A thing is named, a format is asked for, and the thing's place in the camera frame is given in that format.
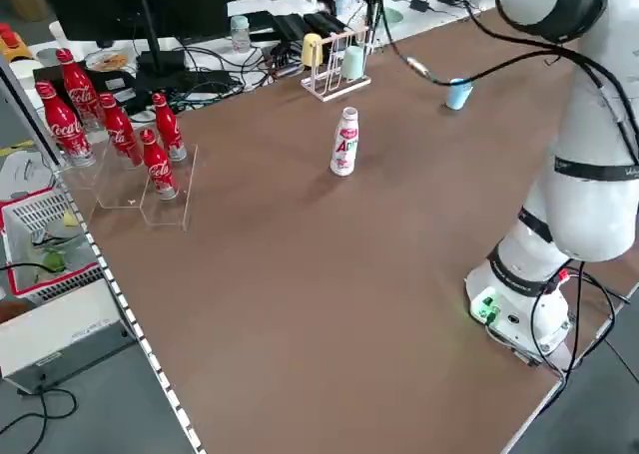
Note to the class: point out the light blue ceramic cup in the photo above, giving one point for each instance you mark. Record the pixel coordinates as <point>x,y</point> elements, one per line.
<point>458,97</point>

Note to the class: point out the white juice bottle red label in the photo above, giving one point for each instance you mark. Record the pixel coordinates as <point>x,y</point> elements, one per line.
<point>344,149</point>

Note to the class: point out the clear pen cup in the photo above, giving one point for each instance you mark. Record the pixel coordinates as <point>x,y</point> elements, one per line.
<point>341,6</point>

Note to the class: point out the pale yellow cup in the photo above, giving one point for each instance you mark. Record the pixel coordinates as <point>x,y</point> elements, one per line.
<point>310,50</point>

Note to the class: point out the mint green cup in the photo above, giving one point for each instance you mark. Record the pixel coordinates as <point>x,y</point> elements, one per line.
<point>353,62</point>

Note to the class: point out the clear water bottle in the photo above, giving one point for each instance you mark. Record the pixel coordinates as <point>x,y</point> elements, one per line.
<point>239,35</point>

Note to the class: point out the red cola bottle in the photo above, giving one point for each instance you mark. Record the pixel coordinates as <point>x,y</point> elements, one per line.
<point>65,130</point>
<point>159,167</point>
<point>80,95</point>
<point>120,135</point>
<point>167,125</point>

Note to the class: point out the clear acrylic bottle shelf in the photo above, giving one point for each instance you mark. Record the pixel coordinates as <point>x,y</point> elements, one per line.
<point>190,189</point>

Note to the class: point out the white paper cup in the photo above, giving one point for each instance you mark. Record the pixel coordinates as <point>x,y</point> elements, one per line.
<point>57,35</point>

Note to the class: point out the black power supply box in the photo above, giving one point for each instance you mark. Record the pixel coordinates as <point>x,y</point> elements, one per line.
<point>324,22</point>
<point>289,25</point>

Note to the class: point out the mint green bowl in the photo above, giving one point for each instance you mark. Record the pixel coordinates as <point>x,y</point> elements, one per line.
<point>394,20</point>

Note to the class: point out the black monitor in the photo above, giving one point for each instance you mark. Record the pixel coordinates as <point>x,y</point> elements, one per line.
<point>100,5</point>

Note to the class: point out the white plate with snacks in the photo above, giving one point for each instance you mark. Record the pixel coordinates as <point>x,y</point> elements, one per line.
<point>107,61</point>

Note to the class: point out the white basket red trim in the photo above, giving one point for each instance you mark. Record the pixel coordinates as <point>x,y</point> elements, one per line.
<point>30,214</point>

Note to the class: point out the grey metal box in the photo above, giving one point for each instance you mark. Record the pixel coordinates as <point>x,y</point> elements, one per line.
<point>50,334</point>

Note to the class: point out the aluminium frame post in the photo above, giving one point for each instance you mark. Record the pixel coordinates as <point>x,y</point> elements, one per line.
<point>377,20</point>

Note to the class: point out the aluminium table edge rail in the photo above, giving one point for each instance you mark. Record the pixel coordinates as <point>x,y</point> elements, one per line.
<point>130,314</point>

